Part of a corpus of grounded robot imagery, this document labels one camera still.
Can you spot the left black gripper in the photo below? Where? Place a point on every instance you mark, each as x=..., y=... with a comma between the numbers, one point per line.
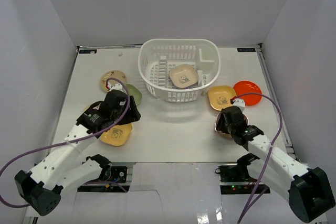
x=132, y=114

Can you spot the yellow square panda plate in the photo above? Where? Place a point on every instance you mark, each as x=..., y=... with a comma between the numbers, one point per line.
x=117, y=135

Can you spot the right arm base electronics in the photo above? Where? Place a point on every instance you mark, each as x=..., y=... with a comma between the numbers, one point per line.
x=234, y=181

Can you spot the cream round flower plate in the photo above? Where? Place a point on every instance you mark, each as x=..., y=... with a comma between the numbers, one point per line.
x=113, y=76

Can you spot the golden square panda plate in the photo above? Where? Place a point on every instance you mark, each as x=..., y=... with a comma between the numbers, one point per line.
x=220, y=96

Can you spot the left black table label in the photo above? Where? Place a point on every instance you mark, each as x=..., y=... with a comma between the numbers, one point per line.
x=87, y=51

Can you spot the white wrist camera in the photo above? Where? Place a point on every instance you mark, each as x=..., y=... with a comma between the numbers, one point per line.
x=116, y=86
x=238, y=102

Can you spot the white plastic dish basket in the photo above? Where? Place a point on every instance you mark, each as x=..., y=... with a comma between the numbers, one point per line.
x=158, y=56

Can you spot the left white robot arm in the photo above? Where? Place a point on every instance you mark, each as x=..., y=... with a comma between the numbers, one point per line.
x=43, y=186

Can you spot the black table label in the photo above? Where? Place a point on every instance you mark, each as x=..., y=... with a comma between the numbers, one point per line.
x=87, y=51
x=246, y=49

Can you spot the green square panda plate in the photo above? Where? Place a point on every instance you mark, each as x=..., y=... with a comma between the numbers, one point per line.
x=133, y=91

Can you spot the right black table label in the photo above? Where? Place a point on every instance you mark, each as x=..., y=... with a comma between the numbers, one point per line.
x=246, y=49

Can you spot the pink square plate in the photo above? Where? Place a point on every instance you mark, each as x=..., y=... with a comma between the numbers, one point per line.
x=220, y=133

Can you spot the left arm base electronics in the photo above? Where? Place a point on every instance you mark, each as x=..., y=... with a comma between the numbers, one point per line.
x=116, y=181

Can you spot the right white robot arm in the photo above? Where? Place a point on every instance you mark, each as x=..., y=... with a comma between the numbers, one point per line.
x=307, y=190

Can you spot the beige square panda plate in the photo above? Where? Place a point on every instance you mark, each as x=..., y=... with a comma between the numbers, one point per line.
x=183, y=76

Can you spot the orange round plate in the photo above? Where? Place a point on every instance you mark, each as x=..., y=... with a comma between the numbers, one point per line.
x=249, y=91

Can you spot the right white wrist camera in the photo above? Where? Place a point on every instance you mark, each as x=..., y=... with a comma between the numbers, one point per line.
x=238, y=102

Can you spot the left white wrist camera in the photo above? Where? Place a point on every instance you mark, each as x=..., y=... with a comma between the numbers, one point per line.
x=116, y=86

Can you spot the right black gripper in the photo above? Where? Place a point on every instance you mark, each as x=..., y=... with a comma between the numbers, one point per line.
x=222, y=121

